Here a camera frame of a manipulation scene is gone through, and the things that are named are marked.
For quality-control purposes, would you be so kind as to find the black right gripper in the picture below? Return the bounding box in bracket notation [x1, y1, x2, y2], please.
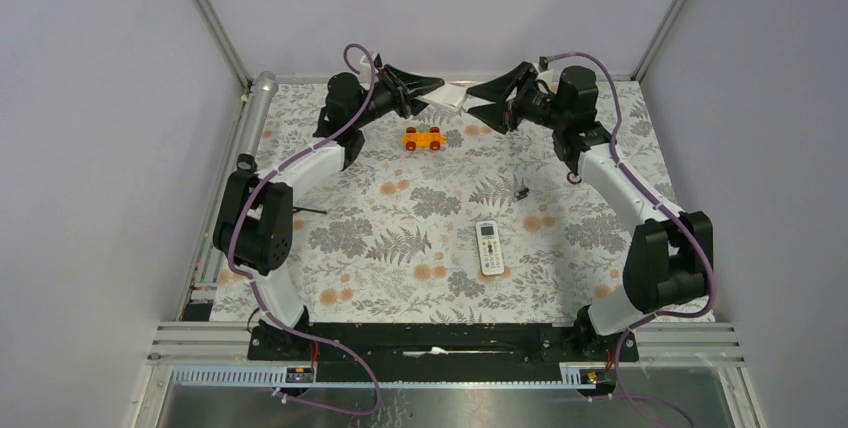
[466, 62, 568, 135]

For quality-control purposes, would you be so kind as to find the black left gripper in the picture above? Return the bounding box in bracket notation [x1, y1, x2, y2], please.
[351, 65, 444, 130]

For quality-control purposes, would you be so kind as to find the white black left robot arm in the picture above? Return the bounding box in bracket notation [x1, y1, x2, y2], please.
[213, 65, 445, 359]

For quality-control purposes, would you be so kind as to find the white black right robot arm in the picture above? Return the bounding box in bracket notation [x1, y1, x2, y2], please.
[466, 62, 713, 360]

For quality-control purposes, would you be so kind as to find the white remote with screen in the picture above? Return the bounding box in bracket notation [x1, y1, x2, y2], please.
[475, 221, 505, 276]

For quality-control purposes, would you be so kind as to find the orange toy car chassis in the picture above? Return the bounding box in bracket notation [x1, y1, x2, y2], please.
[401, 127, 448, 152]

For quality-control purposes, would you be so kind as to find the floral patterned table mat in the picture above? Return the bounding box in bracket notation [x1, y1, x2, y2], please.
[209, 80, 717, 325]

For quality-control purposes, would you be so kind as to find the silver microphone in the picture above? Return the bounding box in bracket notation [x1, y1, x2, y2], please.
[236, 71, 279, 170]

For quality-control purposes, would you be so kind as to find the black mini tripod stand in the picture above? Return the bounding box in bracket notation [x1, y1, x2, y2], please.
[292, 207, 328, 215]

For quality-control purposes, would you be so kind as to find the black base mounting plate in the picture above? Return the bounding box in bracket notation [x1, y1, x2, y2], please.
[247, 319, 640, 383]

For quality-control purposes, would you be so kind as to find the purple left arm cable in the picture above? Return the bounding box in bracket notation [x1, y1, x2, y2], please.
[225, 43, 384, 418]

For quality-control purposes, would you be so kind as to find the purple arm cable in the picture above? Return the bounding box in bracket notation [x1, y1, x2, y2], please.
[546, 51, 718, 428]
[225, 43, 384, 418]

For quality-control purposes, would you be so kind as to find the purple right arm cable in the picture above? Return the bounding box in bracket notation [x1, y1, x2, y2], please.
[546, 51, 718, 428]

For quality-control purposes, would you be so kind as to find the white slotted cable duct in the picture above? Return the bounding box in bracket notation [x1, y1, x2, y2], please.
[170, 363, 617, 392]

